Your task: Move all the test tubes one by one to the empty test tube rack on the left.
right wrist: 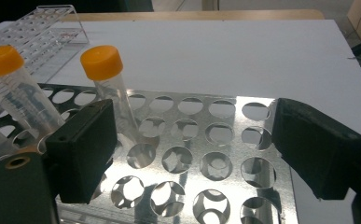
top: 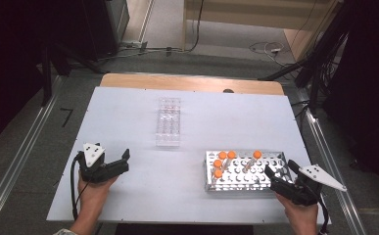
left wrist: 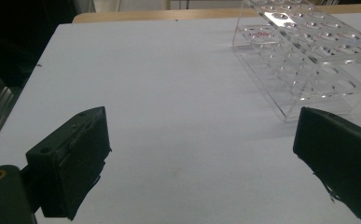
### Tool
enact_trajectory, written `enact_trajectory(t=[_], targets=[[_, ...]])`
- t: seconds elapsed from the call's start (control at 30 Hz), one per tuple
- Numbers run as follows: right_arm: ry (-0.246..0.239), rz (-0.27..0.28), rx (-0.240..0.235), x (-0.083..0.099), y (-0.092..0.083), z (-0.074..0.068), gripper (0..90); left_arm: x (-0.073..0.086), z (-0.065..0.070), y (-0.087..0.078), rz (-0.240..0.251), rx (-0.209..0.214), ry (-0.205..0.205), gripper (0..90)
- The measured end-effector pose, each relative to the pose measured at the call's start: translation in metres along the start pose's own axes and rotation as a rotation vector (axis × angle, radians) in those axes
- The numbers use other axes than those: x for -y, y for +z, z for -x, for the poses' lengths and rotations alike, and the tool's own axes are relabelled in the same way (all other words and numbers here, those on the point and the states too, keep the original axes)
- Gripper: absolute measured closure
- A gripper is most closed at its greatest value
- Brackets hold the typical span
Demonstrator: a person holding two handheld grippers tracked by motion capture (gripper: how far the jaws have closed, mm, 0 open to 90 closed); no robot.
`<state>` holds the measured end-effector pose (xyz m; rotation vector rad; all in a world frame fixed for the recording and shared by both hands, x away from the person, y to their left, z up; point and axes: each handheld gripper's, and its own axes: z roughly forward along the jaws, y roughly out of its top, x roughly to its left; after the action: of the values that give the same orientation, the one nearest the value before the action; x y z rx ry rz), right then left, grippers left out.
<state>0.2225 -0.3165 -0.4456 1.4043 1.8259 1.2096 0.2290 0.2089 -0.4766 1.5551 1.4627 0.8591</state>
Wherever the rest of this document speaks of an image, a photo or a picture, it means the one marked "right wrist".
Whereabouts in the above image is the white table sheet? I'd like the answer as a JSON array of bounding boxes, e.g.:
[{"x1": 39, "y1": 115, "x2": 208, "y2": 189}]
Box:
[{"x1": 0, "y1": 19, "x2": 361, "y2": 224}]

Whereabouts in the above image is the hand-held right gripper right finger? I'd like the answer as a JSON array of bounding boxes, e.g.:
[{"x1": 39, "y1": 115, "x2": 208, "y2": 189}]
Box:
[{"x1": 271, "y1": 97, "x2": 361, "y2": 201}]

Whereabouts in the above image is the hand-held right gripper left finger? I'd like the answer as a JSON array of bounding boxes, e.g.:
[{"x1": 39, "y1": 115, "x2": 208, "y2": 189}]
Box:
[{"x1": 45, "y1": 98, "x2": 118, "y2": 204}]

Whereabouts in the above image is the metal tube rack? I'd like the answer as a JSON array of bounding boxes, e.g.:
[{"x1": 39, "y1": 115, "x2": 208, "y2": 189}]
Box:
[{"x1": 0, "y1": 82, "x2": 300, "y2": 224}]

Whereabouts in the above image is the clear acrylic tube rack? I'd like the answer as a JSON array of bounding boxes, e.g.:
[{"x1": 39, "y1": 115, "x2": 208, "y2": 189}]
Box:
[{"x1": 0, "y1": 4, "x2": 90, "y2": 77}]

